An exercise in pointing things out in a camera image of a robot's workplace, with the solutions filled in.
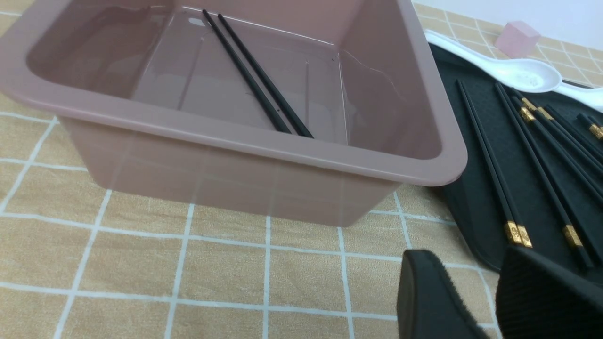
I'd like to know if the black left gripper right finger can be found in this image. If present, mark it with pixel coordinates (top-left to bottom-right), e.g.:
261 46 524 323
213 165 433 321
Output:
496 247 603 339

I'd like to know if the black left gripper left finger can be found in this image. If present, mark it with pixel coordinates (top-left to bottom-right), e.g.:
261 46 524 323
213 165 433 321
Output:
397 250 488 339

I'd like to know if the black chopstick gold band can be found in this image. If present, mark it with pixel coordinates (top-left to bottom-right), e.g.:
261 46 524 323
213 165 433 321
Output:
467 92 533 249
455 79 524 246

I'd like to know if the black chopstick on tray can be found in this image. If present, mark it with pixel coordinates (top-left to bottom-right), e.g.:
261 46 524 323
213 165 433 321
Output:
508 88 602 206
508 97 602 266
495 81 595 275
577 113 603 141
537 105 603 172

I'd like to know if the black tray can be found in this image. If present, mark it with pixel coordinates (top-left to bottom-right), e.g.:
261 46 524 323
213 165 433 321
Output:
430 45 603 287

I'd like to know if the white ceramic spoon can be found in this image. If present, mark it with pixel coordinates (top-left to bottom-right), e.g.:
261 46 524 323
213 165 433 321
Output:
424 29 562 94
553 83 603 113

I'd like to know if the white ceramic spoon leftmost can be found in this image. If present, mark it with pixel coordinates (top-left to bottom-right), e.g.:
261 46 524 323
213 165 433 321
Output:
424 29 562 94

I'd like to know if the pink plastic bin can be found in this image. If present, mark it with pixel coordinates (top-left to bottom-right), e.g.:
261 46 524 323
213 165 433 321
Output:
1 0 467 227

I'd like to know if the black chopstick in bin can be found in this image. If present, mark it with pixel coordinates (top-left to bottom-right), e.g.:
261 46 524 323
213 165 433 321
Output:
218 14 314 138
202 9 291 134

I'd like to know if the pink cube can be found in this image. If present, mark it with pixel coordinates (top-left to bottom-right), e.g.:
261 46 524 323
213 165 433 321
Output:
495 21 541 59

